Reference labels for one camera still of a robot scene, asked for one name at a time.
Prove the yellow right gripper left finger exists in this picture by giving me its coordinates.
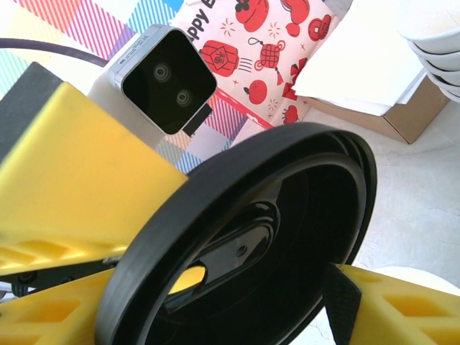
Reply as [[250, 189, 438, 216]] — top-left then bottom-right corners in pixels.
[[0, 267, 125, 345]]

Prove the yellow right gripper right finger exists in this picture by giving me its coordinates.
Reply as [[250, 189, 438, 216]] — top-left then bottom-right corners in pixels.
[[322, 264, 460, 345]]

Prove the black plastic cup lid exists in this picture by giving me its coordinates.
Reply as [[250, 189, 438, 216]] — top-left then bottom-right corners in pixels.
[[96, 121, 378, 345]]

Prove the red white paper gift bag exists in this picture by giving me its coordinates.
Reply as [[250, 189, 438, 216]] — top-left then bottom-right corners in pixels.
[[167, 0, 342, 130]]

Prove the brown cardboard box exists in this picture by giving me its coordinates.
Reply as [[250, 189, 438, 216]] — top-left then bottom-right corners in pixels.
[[305, 70, 451, 145]]

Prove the white napkin stack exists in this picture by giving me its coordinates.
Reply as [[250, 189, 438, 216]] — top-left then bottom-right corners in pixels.
[[290, 0, 428, 116]]

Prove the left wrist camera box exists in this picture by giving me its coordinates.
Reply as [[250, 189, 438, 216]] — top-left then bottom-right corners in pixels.
[[107, 24, 219, 137]]

